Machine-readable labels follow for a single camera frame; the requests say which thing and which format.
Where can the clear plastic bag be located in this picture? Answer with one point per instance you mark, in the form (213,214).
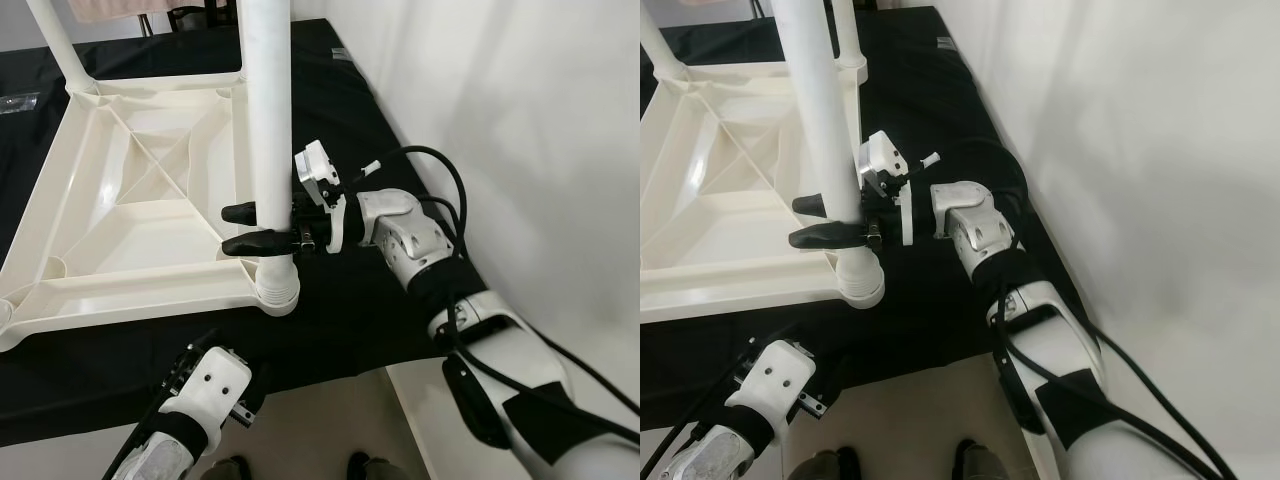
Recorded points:
(20,102)

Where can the pink towel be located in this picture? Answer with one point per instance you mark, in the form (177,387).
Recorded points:
(105,10)

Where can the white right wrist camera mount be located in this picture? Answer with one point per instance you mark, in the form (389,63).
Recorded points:
(318,165)
(885,155)

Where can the grey tape piece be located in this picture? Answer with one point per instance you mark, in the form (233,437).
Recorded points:
(945,42)
(343,52)

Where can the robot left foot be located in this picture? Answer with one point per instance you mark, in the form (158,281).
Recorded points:
(235,470)
(825,465)

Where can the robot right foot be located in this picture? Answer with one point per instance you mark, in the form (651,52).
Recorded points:
(980,462)
(370,468)

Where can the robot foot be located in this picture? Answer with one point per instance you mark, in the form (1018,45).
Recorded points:
(370,468)
(825,465)
(980,462)
(235,470)

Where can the white plastic table top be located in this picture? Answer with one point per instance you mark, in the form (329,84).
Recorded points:
(720,230)
(130,230)

